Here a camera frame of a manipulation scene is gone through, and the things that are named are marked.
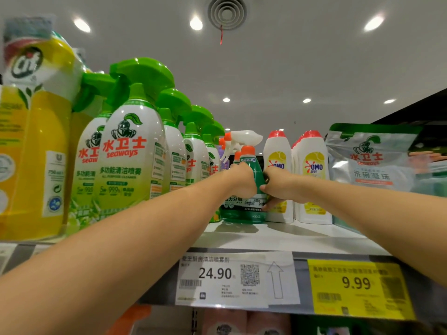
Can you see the person's right hand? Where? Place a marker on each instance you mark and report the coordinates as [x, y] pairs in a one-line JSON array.
[[286, 188]]

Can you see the person's left hand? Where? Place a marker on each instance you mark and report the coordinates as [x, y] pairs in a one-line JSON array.
[[241, 181]]

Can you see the white orange-tipped spray bottle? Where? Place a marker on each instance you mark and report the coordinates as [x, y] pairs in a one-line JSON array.
[[255, 209]]

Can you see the large green white cleaner pouch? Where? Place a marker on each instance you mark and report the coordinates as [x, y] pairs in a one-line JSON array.
[[374, 160]]

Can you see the row of green pump bottles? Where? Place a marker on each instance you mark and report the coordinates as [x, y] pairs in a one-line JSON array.
[[129, 157]]

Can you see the pink cleaner bottle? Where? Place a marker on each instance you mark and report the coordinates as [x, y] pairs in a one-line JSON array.
[[269, 326], [225, 324]]

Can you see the green capped cleaner bottle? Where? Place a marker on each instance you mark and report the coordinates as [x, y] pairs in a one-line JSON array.
[[321, 327]]

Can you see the white orange-trigger spray bottle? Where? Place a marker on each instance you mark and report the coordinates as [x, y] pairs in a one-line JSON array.
[[129, 321]]

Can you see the yellow green cleaner bottle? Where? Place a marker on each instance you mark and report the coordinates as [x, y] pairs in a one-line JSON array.
[[31, 150]]

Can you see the person's left forearm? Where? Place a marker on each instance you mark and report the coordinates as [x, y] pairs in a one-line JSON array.
[[91, 268]]

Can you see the person's right forearm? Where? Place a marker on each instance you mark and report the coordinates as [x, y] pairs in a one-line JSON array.
[[384, 219]]

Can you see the white price tag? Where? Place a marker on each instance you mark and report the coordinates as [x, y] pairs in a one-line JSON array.
[[223, 279], [5, 256]]

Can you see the yellow price tag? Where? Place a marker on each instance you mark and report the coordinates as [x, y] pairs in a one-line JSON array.
[[360, 289]]

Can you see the red hanging ribbon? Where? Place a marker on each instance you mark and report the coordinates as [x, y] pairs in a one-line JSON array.
[[221, 35]]

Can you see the round ceiling vent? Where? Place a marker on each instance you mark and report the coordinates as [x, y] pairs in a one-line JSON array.
[[227, 11]]

